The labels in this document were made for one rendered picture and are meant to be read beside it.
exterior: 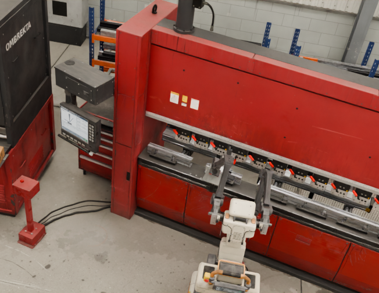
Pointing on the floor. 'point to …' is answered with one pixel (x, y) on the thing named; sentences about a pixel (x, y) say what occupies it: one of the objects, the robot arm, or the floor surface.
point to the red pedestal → (35, 231)
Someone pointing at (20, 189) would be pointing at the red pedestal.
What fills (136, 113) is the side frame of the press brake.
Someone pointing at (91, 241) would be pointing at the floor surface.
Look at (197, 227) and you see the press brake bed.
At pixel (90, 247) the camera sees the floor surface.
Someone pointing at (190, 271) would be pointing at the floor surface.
